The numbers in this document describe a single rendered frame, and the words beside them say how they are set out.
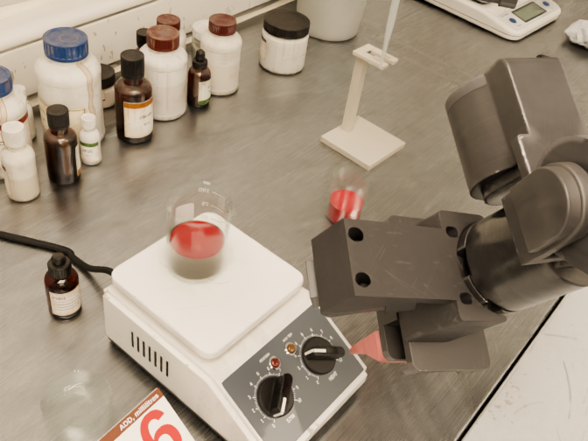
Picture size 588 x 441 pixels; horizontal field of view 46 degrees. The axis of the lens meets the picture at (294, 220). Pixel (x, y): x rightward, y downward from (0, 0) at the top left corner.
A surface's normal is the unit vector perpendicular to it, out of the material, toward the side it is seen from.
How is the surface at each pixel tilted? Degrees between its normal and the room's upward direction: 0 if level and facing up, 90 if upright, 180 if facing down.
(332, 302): 74
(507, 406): 0
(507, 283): 96
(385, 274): 31
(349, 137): 0
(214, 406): 90
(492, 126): 53
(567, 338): 0
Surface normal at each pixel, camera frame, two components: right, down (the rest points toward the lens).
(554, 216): -0.95, 0.08
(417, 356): 0.49, -0.37
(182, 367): -0.63, 0.45
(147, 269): 0.13, -0.74
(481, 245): -0.87, -0.26
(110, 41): 0.77, 0.50
